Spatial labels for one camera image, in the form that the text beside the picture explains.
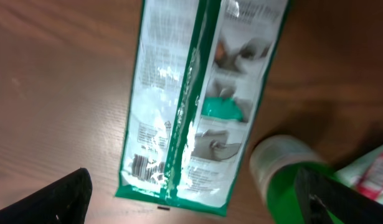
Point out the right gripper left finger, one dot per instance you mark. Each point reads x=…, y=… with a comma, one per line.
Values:
x=63, y=201

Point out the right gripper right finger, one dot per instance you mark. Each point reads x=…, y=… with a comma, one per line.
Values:
x=319, y=196

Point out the green lid glass jar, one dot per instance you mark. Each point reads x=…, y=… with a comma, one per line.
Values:
x=274, y=164

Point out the green 3M gloves package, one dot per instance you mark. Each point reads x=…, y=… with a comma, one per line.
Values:
x=200, y=70

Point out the red snack bar wrapper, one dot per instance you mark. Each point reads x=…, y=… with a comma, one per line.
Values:
x=371, y=183

